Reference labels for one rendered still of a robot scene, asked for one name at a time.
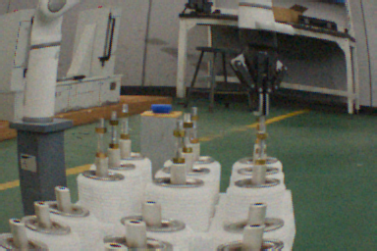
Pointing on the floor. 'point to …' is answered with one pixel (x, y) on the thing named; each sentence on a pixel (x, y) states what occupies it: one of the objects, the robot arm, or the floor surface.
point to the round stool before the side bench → (214, 77)
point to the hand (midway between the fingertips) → (260, 104)
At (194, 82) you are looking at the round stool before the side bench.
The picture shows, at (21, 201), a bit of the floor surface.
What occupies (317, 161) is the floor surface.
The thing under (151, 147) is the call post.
